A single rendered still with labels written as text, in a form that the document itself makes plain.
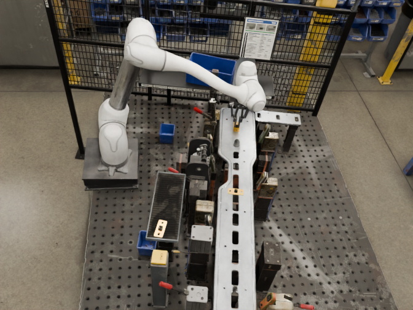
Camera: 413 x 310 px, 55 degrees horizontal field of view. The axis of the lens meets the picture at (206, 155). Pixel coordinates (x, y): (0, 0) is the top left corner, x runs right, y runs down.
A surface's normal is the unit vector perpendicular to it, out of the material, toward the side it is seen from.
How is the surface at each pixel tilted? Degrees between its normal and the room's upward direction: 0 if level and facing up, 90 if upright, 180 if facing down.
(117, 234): 0
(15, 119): 0
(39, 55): 89
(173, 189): 0
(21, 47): 93
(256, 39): 90
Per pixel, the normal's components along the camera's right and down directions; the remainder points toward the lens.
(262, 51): -0.06, 0.74
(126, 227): 0.08, -0.67
